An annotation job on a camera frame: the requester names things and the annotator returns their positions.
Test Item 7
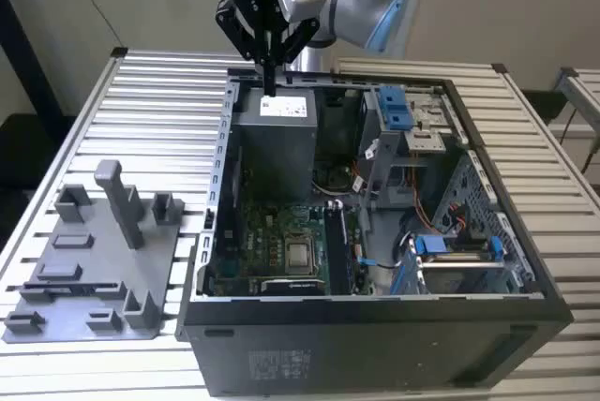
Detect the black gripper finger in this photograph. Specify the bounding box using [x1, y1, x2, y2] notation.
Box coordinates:
[269, 18, 321, 97]
[215, 0, 271, 97]

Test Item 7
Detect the dark RAM stick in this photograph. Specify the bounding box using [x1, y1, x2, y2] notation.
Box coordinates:
[21, 281, 121, 294]
[326, 206, 353, 295]

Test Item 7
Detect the grey power supply unit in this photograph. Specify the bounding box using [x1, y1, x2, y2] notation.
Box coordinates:
[232, 87, 321, 201]

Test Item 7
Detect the blue disk carrier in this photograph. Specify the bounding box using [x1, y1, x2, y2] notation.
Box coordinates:
[379, 85, 413, 131]

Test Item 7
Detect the grey metal drive cage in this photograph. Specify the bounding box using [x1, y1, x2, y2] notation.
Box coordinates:
[358, 84, 470, 210]

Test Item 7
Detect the green motherboard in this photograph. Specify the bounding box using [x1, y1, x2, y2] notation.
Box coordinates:
[213, 199, 376, 297]

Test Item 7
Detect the silver CPU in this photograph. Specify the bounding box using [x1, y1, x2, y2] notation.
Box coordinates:
[285, 241, 315, 276]

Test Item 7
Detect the black low cabinet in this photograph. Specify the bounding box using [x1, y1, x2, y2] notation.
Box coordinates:
[0, 112, 74, 233]

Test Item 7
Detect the black graphics card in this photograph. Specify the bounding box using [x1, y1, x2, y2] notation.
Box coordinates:
[260, 277, 327, 297]

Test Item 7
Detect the black chair back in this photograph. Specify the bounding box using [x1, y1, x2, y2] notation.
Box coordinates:
[519, 89, 568, 126]

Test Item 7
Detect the grey plastic parts rack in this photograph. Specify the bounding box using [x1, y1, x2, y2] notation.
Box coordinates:
[2, 159, 187, 344]

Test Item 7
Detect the hard disk in blue carrier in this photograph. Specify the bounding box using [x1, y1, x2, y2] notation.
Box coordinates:
[392, 231, 524, 297]

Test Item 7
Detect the metal slat side table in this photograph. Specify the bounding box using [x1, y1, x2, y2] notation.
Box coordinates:
[550, 66, 600, 140]

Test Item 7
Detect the black open PC case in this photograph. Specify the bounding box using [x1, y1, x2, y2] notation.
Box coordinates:
[175, 67, 576, 397]

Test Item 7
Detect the thin black wall cable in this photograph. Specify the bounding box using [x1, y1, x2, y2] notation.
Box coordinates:
[60, 0, 124, 49]

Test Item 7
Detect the thin orange wire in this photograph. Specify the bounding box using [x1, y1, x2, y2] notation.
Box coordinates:
[406, 164, 435, 233]

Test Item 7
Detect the black slanted post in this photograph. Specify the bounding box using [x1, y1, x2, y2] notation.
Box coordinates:
[0, 0, 65, 121]

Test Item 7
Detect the blue plug with black wire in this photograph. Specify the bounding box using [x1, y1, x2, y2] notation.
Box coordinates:
[356, 256, 405, 270]

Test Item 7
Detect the orange red wire bundle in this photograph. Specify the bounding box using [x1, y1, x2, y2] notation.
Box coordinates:
[447, 201, 469, 232]

